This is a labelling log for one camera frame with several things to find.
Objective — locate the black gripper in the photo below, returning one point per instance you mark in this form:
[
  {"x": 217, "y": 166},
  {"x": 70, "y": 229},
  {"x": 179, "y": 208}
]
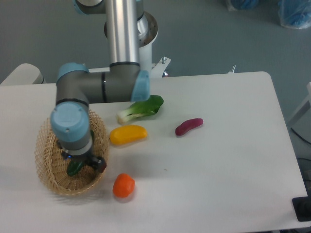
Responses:
[{"x": 97, "y": 163}]

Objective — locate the green cucumber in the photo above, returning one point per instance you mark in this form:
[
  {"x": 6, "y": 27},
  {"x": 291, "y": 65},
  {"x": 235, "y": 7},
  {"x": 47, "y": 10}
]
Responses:
[{"x": 74, "y": 168}]

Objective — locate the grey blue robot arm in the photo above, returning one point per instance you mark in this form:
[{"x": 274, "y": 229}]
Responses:
[{"x": 77, "y": 87}]

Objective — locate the woven wicker basket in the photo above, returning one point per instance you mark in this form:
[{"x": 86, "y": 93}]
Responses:
[{"x": 51, "y": 168}]

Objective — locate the orange bell pepper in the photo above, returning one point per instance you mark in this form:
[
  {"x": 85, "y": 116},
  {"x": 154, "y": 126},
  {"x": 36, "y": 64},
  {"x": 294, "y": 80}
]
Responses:
[{"x": 123, "y": 186}]

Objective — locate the yellow mango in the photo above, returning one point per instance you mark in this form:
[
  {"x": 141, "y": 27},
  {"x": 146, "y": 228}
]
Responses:
[{"x": 127, "y": 134}]

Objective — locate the green bok choy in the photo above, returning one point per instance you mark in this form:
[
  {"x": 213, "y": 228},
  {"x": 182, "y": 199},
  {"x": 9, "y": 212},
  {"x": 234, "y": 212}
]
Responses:
[{"x": 139, "y": 109}]

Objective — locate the purple sweet potato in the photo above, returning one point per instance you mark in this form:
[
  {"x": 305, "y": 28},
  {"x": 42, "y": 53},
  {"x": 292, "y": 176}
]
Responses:
[{"x": 188, "y": 125}]

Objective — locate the white chair back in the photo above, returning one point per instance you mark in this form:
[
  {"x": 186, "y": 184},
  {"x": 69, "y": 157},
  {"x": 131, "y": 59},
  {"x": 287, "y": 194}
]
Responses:
[{"x": 24, "y": 74}]

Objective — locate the white furniture at right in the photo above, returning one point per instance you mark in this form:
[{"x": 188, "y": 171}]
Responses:
[{"x": 302, "y": 109}]

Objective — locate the blue plastic bag left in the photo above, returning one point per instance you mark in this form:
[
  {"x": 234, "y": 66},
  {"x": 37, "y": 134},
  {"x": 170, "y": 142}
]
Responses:
[{"x": 237, "y": 5}]

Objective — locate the blue plastic bag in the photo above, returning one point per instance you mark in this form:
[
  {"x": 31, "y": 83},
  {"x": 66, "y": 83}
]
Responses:
[
  {"x": 295, "y": 14},
  {"x": 237, "y": 5}
]

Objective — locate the black device at edge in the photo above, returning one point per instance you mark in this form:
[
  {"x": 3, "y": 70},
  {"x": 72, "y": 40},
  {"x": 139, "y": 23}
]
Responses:
[{"x": 302, "y": 208}]

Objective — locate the blue plastic bag right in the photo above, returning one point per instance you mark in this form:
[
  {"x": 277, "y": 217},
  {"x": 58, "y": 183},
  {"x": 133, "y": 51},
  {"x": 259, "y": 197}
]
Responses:
[{"x": 295, "y": 14}]

